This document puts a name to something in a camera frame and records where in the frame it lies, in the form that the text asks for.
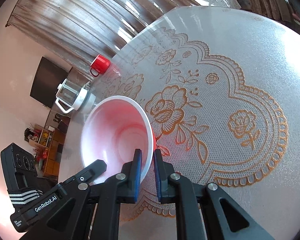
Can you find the wooden desk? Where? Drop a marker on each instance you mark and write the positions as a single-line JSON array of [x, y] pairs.
[[51, 164]]

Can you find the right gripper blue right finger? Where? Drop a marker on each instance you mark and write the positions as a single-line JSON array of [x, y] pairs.
[[162, 171]]

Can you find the white glass electric kettle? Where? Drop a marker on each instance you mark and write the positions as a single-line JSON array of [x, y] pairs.
[[72, 97]]

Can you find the wooden shelf with items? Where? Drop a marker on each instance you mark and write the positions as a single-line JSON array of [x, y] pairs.
[[37, 136]]

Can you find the black wall television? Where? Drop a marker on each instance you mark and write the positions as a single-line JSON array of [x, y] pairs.
[[46, 80]]

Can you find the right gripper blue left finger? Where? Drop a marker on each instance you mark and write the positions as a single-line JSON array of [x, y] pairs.
[[132, 170]]

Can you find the grey sheer curtain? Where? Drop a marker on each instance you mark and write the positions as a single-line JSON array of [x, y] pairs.
[[78, 30]]

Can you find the red ceramic mug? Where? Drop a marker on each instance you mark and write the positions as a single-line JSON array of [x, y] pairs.
[[99, 65]]

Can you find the red plastic bowl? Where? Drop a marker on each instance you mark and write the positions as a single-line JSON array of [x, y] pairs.
[[115, 128]]

